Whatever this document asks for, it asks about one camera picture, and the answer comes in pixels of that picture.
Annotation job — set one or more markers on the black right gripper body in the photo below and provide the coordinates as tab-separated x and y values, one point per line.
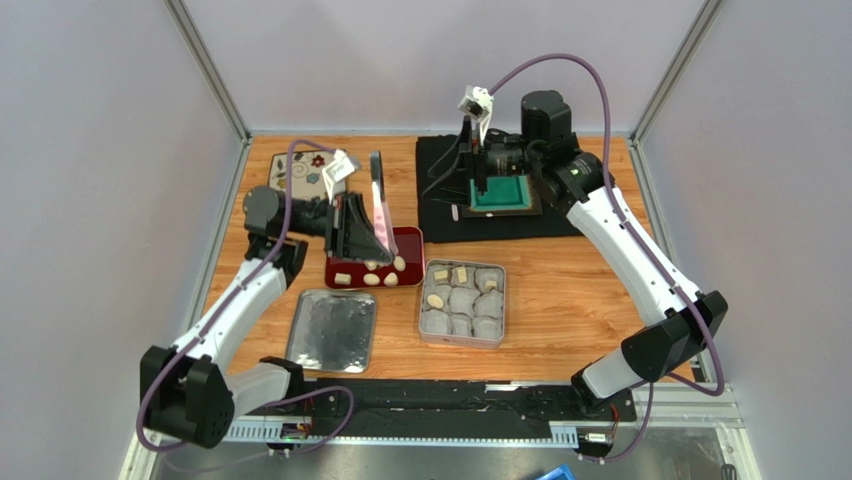
479	163

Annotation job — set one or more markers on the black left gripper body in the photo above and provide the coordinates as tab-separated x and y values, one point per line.
309	218

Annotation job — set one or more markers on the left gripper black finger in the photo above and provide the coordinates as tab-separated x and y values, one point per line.
376	175
350	235

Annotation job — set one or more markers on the pink handled metal tongs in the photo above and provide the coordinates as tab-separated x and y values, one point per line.
383	228

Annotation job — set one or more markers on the red lacquer tray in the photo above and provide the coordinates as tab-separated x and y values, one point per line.
410	245

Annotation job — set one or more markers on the white oval chocolate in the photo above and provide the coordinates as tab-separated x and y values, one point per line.
399	264
371	279
435	301

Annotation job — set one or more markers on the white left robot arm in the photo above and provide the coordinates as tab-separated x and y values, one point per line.
185	395

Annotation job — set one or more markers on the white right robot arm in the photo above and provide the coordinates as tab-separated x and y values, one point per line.
679	319

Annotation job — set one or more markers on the floral square plate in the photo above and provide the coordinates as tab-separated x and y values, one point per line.
306	174

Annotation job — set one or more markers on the black cloth placemat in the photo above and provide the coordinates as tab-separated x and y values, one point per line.
436	221

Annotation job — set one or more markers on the green square plate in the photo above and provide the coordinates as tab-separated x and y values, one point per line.
504	197

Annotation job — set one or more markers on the silver tin lid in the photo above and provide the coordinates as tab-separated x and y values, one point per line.
332	331

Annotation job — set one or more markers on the pink metal tin box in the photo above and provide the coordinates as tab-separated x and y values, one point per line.
470	317

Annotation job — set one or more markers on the blue plastic object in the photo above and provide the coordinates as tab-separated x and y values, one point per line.
562	472

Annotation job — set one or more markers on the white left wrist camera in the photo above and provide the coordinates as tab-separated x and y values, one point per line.
335	173

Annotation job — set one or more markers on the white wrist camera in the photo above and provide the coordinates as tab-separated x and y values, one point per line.
477	103
335	173

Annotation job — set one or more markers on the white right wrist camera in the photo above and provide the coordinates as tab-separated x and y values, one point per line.
477	103

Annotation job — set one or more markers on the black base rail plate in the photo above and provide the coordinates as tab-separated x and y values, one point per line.
446	409

